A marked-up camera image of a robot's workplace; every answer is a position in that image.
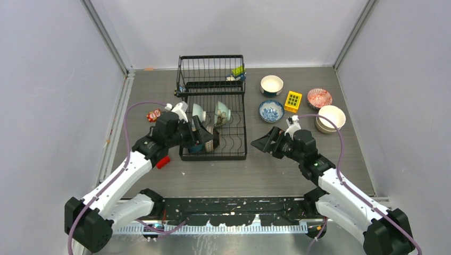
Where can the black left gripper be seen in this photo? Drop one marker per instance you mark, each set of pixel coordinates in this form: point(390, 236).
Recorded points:
point(205, 135)

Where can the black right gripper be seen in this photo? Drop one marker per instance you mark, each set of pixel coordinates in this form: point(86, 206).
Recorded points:
point(264, 143)

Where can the white blue floral bowl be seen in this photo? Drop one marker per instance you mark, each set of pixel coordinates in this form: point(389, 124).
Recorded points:
point(271, 111)

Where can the black wire dish rack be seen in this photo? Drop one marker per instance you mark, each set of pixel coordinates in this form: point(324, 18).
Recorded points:
point(204, 77)

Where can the beige bowl with brown markings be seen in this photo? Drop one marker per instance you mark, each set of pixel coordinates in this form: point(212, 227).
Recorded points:
point(322, 128)

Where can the teal bowl white inside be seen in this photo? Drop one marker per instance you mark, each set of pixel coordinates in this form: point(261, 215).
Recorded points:
point(271, 85)

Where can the red white patterned bowl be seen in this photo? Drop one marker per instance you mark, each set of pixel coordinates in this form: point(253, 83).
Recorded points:
point(318, 98)

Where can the beige bowl with flower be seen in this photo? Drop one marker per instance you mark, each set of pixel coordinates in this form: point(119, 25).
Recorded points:
point(334, 114)

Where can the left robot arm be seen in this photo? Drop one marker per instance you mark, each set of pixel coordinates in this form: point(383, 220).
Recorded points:
point(92, 219)

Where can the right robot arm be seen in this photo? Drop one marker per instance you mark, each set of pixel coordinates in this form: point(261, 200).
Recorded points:
point(378, 229)

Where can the dark blue glazed bowl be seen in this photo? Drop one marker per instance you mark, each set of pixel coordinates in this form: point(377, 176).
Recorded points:
point(196, 149)

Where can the light blue dotted bowl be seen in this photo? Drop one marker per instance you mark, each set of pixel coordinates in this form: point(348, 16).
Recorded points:
point(199, 112)

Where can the brown patterned band bowl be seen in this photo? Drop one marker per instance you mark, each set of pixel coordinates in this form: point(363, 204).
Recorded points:
point(211, 145)

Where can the pale green ceramic bowl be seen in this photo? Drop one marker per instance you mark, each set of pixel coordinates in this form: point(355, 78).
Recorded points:
point(222, 114)

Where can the red white window block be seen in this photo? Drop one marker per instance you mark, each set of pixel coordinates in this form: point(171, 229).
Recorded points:
point(163, 162)

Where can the small red flower toy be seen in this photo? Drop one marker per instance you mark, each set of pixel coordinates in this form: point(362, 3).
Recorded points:
point(152, 116)

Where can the yellow window toy block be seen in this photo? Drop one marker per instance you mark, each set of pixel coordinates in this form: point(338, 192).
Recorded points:
point(293, 102)

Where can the green blue toy car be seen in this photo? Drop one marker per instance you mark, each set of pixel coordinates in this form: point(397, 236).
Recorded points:
point(237, 74)

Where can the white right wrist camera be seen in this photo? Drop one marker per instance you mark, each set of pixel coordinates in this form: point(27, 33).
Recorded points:
point(293, 125)

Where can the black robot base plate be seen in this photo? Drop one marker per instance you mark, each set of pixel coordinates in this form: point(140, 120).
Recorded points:
point(234, 211)

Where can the perforated metal rail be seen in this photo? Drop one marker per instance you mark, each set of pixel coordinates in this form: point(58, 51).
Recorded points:
point(254, 228)

